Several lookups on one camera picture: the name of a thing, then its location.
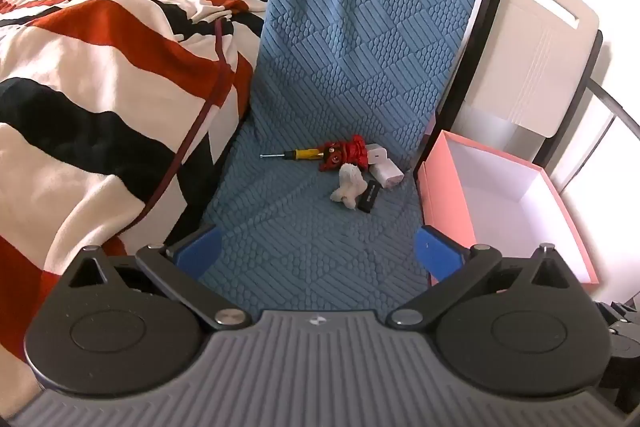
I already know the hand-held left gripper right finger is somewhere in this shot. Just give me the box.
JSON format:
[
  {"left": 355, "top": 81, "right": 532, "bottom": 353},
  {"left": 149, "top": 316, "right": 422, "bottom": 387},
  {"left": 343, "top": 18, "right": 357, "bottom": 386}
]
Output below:
[{"left": 392, "top": 227, "right": 576, "bottom": 329}]

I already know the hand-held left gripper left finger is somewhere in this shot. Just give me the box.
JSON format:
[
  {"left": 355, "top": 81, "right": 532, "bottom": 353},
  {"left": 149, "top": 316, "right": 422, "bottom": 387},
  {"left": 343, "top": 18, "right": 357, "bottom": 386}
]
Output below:
[{"left": 67, "top": 227, "right": 251, "bottom": 330}]

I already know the pink cardboard box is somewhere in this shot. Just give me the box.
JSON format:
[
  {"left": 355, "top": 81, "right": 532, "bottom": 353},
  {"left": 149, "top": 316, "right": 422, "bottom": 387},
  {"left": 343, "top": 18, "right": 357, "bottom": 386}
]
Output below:
[{"left": 416, "top": 130, "right": 601, "bottom": 293}]

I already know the small black stick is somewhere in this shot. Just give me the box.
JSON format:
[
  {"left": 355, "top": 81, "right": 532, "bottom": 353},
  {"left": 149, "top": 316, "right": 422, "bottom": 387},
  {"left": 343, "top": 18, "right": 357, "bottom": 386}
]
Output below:
[{"left": 357, "top": 179, "right": 382, "bottom": 212}]

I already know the white charger plug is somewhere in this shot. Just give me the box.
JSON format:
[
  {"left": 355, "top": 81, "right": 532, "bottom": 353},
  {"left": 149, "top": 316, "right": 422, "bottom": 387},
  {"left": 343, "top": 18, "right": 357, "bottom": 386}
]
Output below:
[{"left": 367, "top": 144, "right": 405, "bottom": 188}]

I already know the white plush toy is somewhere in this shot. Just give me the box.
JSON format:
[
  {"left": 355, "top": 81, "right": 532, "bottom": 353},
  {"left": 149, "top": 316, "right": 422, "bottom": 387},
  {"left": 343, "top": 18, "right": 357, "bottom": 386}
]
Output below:
[{"left": 330, "top": 163, "right": 370, "bottom": 209}]

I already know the red toy robot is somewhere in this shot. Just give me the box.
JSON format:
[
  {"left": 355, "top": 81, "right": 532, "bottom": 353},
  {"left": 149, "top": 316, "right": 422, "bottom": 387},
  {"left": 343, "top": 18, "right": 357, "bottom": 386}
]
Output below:
[{"left": 320, "top": 134, "right": 371, "bottom": 172}]

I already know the yellow screwdriver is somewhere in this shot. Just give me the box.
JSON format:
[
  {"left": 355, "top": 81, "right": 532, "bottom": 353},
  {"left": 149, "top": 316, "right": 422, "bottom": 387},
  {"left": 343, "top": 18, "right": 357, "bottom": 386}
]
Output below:
[{"left": 260, "top": 148, "right": 328, "bottom": 162}]

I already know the red black white striped blanket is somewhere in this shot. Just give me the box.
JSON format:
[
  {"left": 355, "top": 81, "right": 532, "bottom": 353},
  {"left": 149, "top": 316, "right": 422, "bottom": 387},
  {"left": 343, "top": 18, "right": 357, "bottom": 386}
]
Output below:
[{"left": 0, "top": 0, "right": 278, "bottom": 408}]

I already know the blue textured seat cushion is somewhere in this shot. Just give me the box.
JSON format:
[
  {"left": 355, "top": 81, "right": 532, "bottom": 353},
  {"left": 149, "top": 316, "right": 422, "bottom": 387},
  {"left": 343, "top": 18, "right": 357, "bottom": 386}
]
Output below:
[{"left": 197, "top": 0, "right": 488, "bottom": 313}]

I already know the white folding chair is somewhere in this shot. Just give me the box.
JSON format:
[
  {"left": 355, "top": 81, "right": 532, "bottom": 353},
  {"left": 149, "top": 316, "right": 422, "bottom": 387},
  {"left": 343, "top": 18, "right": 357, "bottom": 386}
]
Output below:
[{"left": 440, "top": 0, "right": 606, "bottom": 168}]

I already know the black metal rail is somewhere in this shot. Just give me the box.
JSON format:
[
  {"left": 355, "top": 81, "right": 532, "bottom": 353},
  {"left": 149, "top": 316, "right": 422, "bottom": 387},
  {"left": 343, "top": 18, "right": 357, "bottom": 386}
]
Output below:
[{"left": 585, "top": 77, "right": 640, "bottom": 132}]

